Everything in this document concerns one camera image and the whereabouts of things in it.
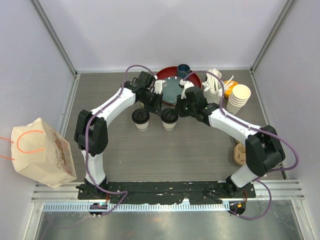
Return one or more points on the orange round container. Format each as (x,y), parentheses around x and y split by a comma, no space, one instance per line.
(229,84)

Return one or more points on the white paper cup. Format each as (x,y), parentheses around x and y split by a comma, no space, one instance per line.
(168,126)
(142,126)

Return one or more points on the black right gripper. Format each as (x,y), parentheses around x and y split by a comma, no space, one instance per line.
(180,102)

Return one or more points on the stack of white paper cups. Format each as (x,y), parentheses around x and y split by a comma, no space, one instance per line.
(238,97)

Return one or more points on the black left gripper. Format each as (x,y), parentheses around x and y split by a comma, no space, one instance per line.
(157,107)

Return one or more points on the blue ceramic plate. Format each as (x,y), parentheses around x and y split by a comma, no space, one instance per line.
(171,90)

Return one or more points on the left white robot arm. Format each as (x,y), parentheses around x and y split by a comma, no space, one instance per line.
(91,132)

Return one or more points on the dark blue ceramic mug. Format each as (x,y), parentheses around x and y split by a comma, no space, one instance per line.
(182,70)

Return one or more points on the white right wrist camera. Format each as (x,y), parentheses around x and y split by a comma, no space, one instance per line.
(185,84)

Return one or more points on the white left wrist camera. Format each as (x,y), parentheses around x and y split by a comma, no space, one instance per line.
(158,86)

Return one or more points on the small paper cup with stirrers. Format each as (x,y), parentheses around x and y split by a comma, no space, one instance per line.
(215,72)

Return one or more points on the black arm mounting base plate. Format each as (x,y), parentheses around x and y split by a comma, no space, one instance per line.
(165,192)

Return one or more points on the cardboard cup carrier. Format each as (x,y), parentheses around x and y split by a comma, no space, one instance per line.
(239,153)

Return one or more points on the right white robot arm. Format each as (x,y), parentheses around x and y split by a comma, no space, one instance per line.
(263,149)

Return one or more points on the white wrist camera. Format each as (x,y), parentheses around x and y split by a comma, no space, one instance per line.
(158,86)
(185,84)

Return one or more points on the brown paper takeout bag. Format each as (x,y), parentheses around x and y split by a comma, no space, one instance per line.
(42,154)

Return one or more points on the white stirrer holder cup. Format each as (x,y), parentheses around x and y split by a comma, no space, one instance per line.
(212,92)

